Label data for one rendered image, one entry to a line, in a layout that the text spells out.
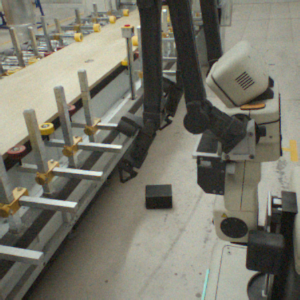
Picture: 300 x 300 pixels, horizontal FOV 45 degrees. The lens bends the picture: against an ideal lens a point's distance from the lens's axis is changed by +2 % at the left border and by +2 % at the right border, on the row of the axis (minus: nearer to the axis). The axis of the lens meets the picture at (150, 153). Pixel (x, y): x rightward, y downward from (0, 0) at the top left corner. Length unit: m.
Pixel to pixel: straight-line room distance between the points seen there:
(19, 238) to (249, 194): 0.92
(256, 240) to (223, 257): 0.60
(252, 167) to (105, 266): 1.30
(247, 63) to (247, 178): 0.43
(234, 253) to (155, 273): 0.53
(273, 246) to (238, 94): 0.55
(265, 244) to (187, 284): 0.91
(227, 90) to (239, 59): 0.10
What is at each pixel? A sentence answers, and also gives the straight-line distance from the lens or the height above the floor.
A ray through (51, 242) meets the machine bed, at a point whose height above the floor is 0.17.
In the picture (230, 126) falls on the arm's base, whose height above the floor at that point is 1.22.
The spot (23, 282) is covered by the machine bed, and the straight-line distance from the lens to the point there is 2.17.
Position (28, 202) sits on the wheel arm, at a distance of 1.52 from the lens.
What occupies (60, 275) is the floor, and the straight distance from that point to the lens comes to 2.36.
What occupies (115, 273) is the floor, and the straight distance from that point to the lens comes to 2.28.
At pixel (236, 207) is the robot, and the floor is 0.82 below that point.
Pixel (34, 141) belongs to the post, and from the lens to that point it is 1.62.
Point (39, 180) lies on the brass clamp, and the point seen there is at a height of 0.81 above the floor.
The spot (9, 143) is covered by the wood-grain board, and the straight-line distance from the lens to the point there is 1.86.
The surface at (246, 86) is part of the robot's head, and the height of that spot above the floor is 1.29.
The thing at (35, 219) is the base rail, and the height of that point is 0.70.
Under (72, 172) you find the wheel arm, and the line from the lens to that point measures 1.67.
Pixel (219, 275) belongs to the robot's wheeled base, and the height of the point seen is 0.28.
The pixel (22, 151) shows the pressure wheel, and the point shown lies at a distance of 1.75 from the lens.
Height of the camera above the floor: 1.68
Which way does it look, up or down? 30 degrees down
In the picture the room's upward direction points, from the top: 4 degrees counter-clockwise
